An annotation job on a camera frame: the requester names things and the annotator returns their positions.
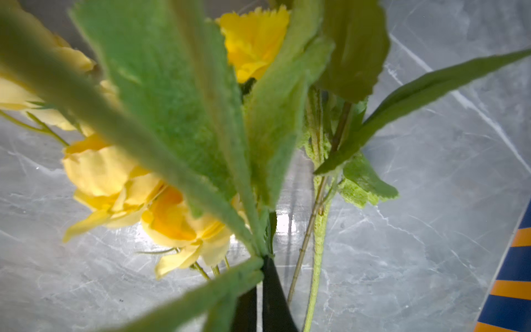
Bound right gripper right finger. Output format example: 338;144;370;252
262;256;298;332

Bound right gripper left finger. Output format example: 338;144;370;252
231;287;257;332

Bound background yellow poppy spray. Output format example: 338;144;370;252
0;0;337;332

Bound yellow rose spray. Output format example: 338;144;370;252
0;24;121;138

